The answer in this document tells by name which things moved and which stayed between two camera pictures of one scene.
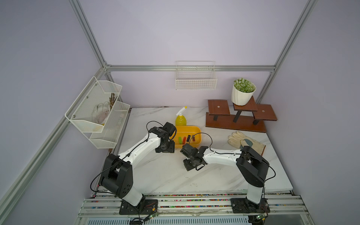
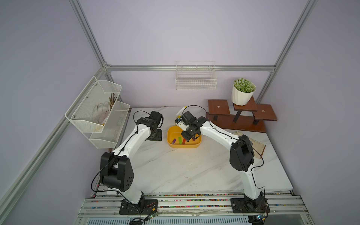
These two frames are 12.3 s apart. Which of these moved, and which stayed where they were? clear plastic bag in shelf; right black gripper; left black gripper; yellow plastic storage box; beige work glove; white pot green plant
Moved: left black gripper; right black gripper
Stayed: clear plastic bag in shelf; beige work glove; yellow plastic storage box; white pot green plant
